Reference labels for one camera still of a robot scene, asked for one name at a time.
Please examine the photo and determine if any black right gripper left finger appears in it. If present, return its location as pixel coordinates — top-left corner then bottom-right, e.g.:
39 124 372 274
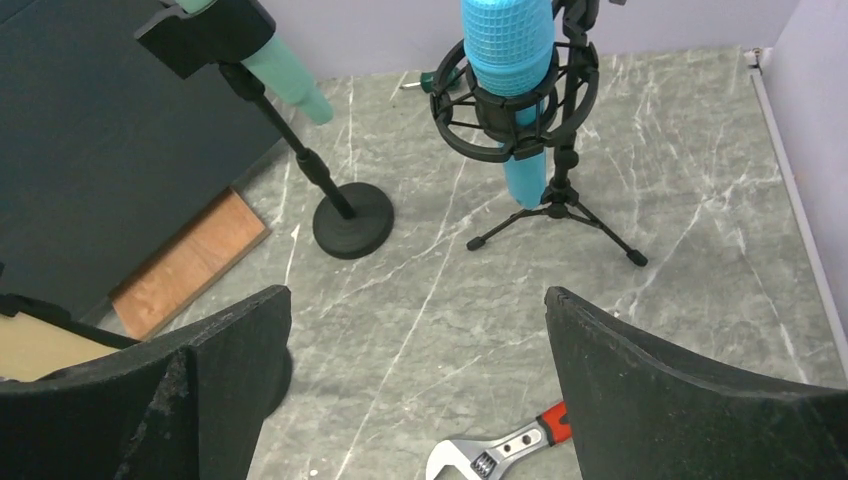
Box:
1 285 293 479

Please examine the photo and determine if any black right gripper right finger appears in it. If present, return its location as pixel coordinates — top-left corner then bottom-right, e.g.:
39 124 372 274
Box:
545 287 847 479

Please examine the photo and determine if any teal green microphone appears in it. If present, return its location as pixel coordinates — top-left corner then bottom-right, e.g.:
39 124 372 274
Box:
177 0 334 125

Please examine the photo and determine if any black tripod shock mount stand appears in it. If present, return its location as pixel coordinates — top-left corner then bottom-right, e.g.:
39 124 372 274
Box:
430 1 648 267

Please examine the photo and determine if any blue microphone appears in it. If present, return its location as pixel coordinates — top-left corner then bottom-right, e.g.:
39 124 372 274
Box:
460 0 555 210

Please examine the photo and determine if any beige yellow microphone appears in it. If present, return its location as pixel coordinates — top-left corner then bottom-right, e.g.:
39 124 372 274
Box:
1 313 118 382

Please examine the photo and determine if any black round base clamp stand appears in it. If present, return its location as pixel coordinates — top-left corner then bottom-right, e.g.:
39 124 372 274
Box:
1 293 293 413

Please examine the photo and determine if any black round base clip stand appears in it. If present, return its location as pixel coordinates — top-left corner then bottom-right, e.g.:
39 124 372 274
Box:
134 1 395 260

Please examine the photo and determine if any brown wooden block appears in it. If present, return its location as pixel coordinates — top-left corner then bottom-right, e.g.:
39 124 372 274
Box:
110 188 269 340

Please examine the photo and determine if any dark blue leaning board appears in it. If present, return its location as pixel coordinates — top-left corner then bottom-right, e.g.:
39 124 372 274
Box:
1 1 279 319

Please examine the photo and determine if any red handled adjustable wrench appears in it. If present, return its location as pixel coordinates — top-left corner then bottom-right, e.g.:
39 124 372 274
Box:
425 402 572 480

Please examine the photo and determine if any green handled screwdriver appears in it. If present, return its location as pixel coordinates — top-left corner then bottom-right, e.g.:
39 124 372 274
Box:
399 68 461 93

